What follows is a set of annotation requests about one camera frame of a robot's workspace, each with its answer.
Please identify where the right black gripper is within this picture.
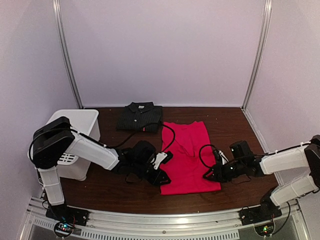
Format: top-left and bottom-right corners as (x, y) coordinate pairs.
(203, 160), (246, 184)

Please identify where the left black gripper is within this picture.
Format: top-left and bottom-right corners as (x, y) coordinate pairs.
(132, 161), (171, 187)

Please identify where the red garment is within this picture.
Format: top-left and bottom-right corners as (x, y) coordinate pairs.
(160, 121), (221, 196)

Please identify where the dark pinstriped shirt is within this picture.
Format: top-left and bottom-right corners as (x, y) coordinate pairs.
(116, 102), (163, 133)

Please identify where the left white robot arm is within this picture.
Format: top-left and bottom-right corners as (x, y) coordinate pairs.
(27, 116), (173, 222)

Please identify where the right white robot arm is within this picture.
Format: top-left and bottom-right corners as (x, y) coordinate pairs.
(202, 134), (320, 221)

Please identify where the white plastic laundry bin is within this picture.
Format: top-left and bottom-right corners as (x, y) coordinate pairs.
(27, 109), (101, 181)

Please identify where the right round circuit board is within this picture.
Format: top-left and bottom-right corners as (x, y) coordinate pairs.
(254, 222), (275, 238)

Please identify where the round circuit board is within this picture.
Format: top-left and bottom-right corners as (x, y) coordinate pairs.
(254, 222), (275, 238)
(53, 222), (75, 238)

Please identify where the left round circuit board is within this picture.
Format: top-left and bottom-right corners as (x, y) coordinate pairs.
(53, 222), (75, 238)

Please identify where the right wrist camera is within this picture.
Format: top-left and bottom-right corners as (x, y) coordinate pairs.
(213, 149), (229, 165)

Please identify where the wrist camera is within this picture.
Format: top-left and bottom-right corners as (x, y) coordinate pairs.
(150, 151), (173, 170)
(213, 149), (229, 165)

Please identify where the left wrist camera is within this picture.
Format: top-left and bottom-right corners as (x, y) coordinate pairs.
(150, 151), (173, 170)

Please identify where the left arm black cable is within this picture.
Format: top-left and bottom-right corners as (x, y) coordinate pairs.
(67, 122), (176, 153)

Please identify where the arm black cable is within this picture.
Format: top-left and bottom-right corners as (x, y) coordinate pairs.
(199, 143), (218, 170)
(67, 122), (176, 153)

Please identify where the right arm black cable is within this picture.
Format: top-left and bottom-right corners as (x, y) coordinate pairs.
(199, 143), (218, 170)

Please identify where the front aluminium rail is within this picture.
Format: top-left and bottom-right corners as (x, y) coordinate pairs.
(18, 199), (310, 240)

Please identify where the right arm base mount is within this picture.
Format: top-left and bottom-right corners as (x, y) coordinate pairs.
(238, 193), (282, 226)

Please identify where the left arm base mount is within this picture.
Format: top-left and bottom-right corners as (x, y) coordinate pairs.
(45, 203), (89, 226)

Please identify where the right aluminium frame post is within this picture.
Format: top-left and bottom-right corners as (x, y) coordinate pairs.
(241, 0), (273, 112)

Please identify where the aluminium frame post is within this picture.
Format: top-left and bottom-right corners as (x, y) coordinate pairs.
(52, 0), (84, 109)
(241, 0), (273, 112)

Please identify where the left aluminium frame post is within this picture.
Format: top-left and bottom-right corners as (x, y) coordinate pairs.
(52, 0), (84, 109)

